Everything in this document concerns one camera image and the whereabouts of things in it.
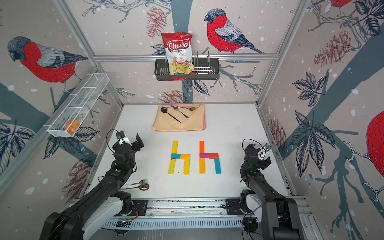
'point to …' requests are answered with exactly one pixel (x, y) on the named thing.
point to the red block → (213, 156)
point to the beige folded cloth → (172, 117)
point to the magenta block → (204, 155)
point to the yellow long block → (186, 167)
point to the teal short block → (175, 156)
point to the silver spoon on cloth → (176, 108)
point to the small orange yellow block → (185, 156)
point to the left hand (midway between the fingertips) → (132, 133)
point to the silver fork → (143, 181)
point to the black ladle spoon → (164, 110)
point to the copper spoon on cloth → (190, 109)
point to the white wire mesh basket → (69, 118)
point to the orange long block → (202, 165)
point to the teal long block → (217, 166)
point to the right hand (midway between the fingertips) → (259, 148)
